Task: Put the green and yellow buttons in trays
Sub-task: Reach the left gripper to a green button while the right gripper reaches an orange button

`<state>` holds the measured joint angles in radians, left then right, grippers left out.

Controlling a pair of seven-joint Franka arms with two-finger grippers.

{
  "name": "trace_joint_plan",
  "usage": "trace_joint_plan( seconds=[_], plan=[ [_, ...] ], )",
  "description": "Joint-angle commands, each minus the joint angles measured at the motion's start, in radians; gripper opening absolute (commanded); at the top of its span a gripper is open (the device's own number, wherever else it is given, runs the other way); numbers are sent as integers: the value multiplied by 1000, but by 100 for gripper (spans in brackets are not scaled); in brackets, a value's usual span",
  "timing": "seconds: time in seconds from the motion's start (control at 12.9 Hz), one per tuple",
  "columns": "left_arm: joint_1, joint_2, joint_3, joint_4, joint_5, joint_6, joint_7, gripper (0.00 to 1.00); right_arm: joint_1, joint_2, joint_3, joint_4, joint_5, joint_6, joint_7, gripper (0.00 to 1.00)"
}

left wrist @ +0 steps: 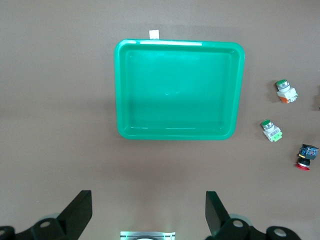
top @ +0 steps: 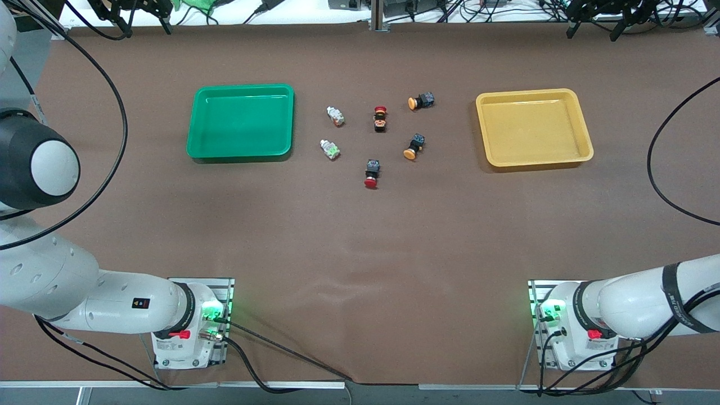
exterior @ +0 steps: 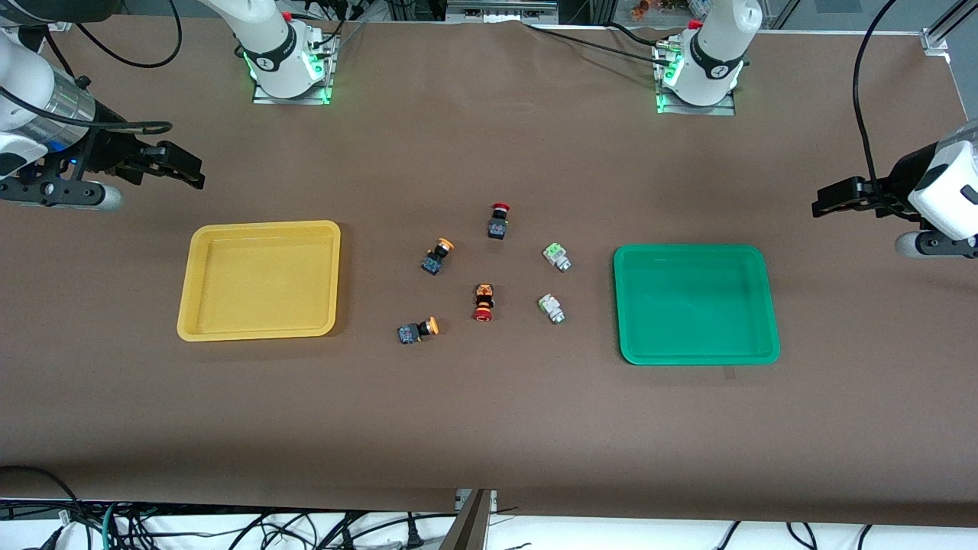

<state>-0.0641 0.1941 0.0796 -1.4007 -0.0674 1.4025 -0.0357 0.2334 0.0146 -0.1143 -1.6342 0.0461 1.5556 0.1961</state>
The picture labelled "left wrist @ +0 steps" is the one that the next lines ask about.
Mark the brown table cover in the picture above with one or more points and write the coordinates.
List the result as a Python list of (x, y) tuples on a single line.
[(50, 100)]

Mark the small white tape piece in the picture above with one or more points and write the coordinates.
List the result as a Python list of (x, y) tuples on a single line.
[(154, 34)]

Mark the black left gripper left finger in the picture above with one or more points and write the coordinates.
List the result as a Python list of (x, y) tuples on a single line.
[(75, 215)]

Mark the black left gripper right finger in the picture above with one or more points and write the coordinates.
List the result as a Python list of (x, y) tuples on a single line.
[(220, 220)]

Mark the red push button black body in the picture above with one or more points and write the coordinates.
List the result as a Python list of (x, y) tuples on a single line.
[(307, 153)]

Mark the green plastic tray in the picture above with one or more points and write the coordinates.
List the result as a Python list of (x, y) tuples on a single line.
[(175, 95)]

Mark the green push button orange base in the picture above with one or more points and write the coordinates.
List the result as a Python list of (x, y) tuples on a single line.
[(287, 92)]

